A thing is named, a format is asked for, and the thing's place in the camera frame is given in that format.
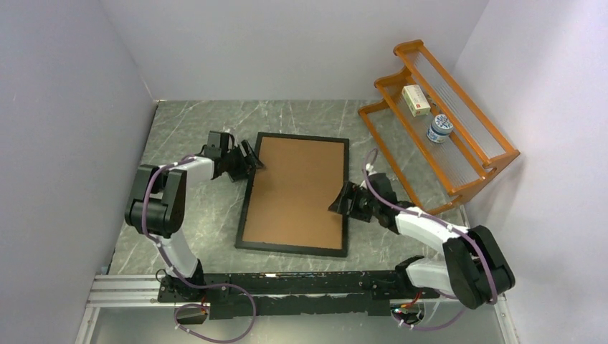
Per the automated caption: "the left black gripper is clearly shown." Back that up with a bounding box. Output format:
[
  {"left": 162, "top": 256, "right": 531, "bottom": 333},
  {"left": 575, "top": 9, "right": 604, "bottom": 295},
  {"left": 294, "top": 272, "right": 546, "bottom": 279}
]
[{"left": 223, "top": 140, "right": 266, "bottom": 183}]

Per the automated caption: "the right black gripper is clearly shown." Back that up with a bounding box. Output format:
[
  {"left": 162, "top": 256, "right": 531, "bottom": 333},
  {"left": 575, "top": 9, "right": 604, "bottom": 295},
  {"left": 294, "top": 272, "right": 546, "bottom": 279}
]
[{"left": 327, "top": 181, "right": 379, "bottom": 223}]

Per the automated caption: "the black picture frame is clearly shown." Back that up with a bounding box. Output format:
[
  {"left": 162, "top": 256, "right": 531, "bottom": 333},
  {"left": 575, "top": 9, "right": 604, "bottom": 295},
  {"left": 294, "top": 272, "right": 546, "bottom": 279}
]
[{"left": 234, "top": 132, "right": 351, "bottom": 259}]

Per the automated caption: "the brown backing board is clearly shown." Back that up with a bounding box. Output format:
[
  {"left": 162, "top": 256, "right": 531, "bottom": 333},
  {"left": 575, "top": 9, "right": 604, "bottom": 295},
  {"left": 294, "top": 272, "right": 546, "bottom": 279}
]
[{"left": 241, "top": 136, "right": 346, "bottom": 251}]

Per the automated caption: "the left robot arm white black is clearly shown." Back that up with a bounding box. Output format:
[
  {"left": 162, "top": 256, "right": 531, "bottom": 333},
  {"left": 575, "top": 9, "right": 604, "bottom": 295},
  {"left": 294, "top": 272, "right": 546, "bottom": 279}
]
[{"left": 125, "top": 131, "right": 265, "bottom": 301}]

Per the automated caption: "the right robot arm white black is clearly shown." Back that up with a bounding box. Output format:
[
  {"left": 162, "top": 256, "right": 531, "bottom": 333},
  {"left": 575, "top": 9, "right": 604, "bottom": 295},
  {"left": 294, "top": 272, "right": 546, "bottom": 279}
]
[{"left": 328, "top": 173, "right": 516, "bottom": 310}]

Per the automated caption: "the orange wooden rack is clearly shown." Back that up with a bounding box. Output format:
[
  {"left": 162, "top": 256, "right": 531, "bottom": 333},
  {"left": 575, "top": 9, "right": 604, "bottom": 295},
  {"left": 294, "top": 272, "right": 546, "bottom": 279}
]
[{"left": 358, "top": 40, "right": 520, "bottom": 215}]

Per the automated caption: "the white red carton box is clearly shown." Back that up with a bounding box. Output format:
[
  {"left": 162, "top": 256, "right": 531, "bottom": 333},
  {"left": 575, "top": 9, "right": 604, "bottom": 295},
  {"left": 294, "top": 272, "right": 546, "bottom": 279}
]
[{"left": 402, "top": 85, "right": 431, "bottom": 117}]

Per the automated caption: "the blue white ceramic jar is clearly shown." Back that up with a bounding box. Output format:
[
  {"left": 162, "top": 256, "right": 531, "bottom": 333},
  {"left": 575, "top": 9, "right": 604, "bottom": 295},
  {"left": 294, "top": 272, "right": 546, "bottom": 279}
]
[{"left": 427, "top": 114, "right": 454, "bottom": 143}]

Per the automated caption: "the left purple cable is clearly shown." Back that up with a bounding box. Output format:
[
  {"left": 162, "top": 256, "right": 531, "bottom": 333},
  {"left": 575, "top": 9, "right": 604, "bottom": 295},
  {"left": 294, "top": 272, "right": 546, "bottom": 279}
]
[{"left": 140, "top": 154, "right": 258, "bottom": 344}]

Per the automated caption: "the purple cable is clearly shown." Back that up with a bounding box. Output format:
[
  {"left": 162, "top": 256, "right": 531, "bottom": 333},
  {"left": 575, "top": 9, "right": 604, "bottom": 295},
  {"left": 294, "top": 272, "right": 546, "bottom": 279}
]
[
  {"left": 361, "top": 148, "right": 500, "bottom": 332},
  {"left": 140, "top": 154, "right": 258, "bottom": 344}
]

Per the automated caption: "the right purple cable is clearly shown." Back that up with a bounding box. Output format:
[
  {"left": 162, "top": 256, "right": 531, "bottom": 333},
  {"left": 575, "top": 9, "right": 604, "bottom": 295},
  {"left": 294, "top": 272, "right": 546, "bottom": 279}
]
[{"left": 361, "top": 148, "right": 500, "bottom": 332}]

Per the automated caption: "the aluminium rail profile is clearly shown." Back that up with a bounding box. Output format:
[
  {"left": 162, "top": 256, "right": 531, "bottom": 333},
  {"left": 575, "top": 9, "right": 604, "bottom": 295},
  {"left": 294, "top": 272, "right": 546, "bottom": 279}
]
[{"left": 86, "top": 268, "right": 505, "bottom": 307}]

